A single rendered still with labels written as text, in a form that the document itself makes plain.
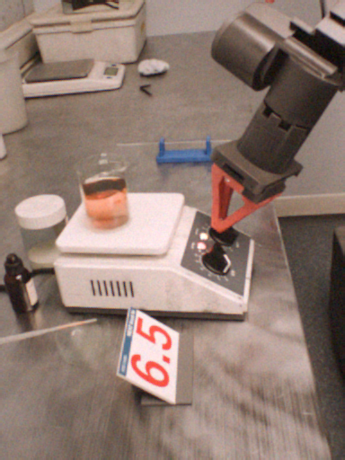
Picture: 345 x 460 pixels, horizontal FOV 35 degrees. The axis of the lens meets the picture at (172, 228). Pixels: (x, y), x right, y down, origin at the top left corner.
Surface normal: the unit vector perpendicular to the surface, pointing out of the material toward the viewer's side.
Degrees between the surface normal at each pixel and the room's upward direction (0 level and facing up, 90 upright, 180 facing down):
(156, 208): 0
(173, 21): 90
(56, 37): 93
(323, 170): 90
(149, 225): 0
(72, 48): 93
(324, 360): 0
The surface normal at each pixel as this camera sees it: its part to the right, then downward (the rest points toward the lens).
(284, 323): -0.09, -0.86
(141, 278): -0.18, 0.51
